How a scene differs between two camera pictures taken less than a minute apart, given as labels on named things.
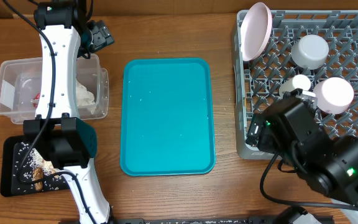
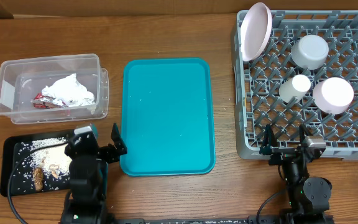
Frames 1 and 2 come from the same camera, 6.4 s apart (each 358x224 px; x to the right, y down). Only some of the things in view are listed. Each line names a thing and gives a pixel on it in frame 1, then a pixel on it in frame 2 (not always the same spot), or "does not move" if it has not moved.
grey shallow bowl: [310, 51] does not move
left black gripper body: [96, 37] -> [107, 154]
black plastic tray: [25, 170] does not move
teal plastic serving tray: [166, 117] does not move
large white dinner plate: [255, 30] does not move
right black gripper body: [268, 140] -> [281, 154]
